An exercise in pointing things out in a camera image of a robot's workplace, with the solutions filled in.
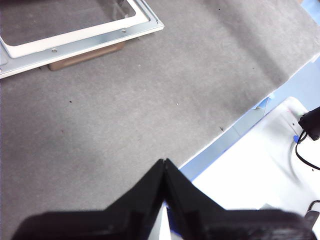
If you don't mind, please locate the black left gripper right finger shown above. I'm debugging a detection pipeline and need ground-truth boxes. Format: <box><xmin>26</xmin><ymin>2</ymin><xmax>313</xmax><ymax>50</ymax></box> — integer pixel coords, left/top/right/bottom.
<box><xmin>165</xmin><ymin>158</ymin><xmax>319</xmax><ymax>240</ymax></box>

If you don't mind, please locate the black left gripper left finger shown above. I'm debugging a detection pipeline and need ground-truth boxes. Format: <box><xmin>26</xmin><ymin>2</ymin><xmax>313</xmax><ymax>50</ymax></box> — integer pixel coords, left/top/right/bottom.
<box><xmin>11</xmin><ymin>158</ymin><xmax>167</xmax><ymax>240</ymax></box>

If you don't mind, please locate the white glass oven door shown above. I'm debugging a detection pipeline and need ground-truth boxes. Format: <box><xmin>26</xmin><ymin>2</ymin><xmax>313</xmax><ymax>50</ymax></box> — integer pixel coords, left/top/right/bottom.
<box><xmin>0</xmin><ymin>0</ymin><xmax>165</xmax><ymax>80</ymax></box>

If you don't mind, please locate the white platform surface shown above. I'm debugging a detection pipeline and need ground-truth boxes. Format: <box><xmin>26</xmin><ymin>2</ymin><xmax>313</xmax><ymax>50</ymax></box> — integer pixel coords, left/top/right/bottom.
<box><xmin>192</xmin><ymin>96</ymin><xmax>320</xmax><ymax>213</ymax></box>

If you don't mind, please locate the black plug connector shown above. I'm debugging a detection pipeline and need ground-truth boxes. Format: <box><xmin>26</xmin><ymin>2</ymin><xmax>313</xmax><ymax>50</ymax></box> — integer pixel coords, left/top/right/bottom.
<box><xmin>298</xmin><ymin>106</ymin><xmax>320</xmax><ymax>141</ymax></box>

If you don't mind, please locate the thin black cable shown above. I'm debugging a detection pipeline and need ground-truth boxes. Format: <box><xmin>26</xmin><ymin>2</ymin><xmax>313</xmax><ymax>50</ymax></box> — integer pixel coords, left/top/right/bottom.
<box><xmin>294</xmin><ymin>129</ymin><xmax>320</xmax><ymax>171</ymax></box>

